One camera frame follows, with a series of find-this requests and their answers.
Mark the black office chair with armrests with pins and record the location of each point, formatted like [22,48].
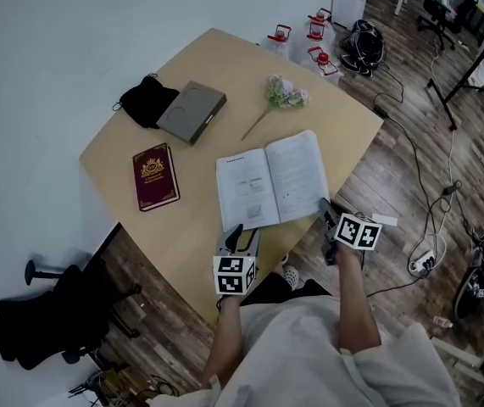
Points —
[42,320]

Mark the person's white shirt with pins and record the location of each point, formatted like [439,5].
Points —
[301,354]

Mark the white paper slip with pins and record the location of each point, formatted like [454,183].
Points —
[385,219]

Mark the person's black trousers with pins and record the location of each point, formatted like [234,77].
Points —
[267,288]

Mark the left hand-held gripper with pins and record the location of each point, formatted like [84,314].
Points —
[233,276]

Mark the dark red hardcover book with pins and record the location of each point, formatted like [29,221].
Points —
[154,176]

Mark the person's right forearm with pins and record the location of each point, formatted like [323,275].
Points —
[356,308]

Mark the black swivel chair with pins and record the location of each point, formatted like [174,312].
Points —
[434,15]

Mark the white clog shoe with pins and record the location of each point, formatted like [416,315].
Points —
[291,276]
[285,259]

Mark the black power adapter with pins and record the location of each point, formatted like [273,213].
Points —
[381,111]

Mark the person's left forearm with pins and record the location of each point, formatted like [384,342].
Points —
[226,341]

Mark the white power strip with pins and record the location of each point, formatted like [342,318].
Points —
[421,263]

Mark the white and yellow book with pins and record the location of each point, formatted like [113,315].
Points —
[273,180]

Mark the light wooden table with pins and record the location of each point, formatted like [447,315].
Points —
[233,70]

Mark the grey flat box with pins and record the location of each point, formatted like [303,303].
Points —
[190,110]

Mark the small plastic bottle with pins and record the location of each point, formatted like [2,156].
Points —
[442,321]

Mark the artificial flower sprig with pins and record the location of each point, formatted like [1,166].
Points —
[284,93]

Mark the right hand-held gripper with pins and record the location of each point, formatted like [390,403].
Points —
[358,231]

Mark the clear water jug red cap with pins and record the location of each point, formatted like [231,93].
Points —
[322,62]
[321,14]
[317,32]
[279,36]

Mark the black bag on floor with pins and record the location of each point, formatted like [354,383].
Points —
[362,45]

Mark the pale wooden plank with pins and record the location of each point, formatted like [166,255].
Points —
[457,352]

